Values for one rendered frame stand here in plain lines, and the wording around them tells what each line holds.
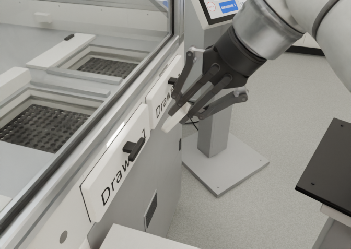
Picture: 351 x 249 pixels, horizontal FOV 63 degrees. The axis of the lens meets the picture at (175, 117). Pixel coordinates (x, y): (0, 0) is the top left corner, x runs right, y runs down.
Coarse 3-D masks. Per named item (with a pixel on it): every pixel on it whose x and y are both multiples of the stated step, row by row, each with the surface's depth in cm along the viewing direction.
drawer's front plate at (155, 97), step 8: (176, 56) 97; (176, 64) 93; (168, 72) 87; (176, 72) 94; (160, 80) 83; (160, 88) 81; (168, 88) 89; (152, 96) 76; (160, 96) 83; (152, 104) 77; (160, 104) 84; (168, 104) 92; (152, 112) 78; (160, 112) 86; (152, 120) 80; (152, 128) 82
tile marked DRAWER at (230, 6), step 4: (232, 0) 120; (220, 4) 116; (224, 4) 117; (228, 4) 118; (232, 4) 120; (236, 4) 120; (220, 8) 116; (224, 8) 117; (228, 8) 118; (232, 8) 119; (236, 8) 120; (224, 12) 117; (228, 12) 118
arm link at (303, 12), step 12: (264, 0) 35; (276, 0) 34; (288, 0) 33; (300, 0) 32; (312, 0) 30; (324, 0) 29; (336, 0) 28; (276, 12) 35; (288, 12) 34; (300, 12) 32; (312, 12) 31; (324, 12) 29; (288, 24) 35; (300, 24) 34; (312, 24) 31; (312, 36) 33
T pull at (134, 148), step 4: (140, 140) 64; (144, 140) 65; (128, 144) 63; (132, 144) 63; (136, 144) 63; (140, 144) 63; (124, 148) 62; (128, 148) 62; (132, 148) 62; (136, 148) 62; (140, 148) 63; (128, 152) 63; (132, 152) 61; (136, 152) 62; (128, 156) 60; (132, 156) 60; (136, 156) 62; (128, 160) 60; (132, 160) 60
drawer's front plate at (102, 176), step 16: (144, 112) 72; (128, 128) 65; (144, 128) 74; (112, 144) 61; (144, 144) 76; (112, 160) 59; (96, 176) 54; (112, 176) 60; (96, 192) 55; (112, 192) 62; (96, 208) 56
